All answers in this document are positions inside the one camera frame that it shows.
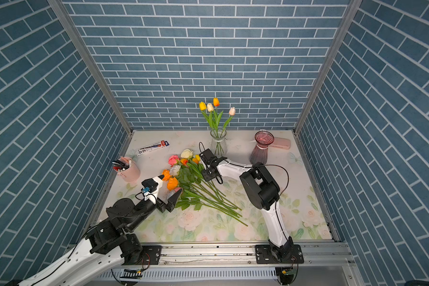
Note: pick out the pale pink tulip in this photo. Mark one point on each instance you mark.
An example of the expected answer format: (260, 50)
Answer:
(231, 113)

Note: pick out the orange tulip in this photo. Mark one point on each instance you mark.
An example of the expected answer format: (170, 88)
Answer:
(190, 172)
(216, 103)

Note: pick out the pink pen holder cup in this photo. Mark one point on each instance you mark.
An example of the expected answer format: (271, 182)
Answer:
(127, 170)

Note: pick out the yellow tulip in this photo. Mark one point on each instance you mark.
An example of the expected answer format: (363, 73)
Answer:
(197, 158)
(203, 109)

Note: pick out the cream rose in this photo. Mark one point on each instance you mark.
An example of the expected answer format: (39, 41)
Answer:
(187, 154)

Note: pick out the pink case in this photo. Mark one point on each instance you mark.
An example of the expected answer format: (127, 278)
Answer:
(281, 143)

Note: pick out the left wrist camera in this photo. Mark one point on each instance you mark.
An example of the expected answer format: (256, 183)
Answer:
(151, 188)

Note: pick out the white rose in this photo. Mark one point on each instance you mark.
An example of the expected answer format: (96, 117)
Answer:
(175, 170)

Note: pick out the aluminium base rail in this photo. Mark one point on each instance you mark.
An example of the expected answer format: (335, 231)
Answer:
(319, 263)

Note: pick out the clear glass vase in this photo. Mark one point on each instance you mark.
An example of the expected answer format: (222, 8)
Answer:
(218, 144)

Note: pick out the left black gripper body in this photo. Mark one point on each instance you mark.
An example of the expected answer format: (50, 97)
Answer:
(161, 207)

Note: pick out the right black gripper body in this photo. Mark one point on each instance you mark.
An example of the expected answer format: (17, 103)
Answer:
(208, 172)

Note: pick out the pink rose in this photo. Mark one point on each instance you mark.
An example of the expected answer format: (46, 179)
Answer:
(173, 160)

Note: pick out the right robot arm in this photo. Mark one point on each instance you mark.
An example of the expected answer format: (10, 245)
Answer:
(261, 188)

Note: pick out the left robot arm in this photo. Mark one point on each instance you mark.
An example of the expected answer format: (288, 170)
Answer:
(109, 244)

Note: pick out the white tulip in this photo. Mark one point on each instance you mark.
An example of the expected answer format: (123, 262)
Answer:
(210, 107)

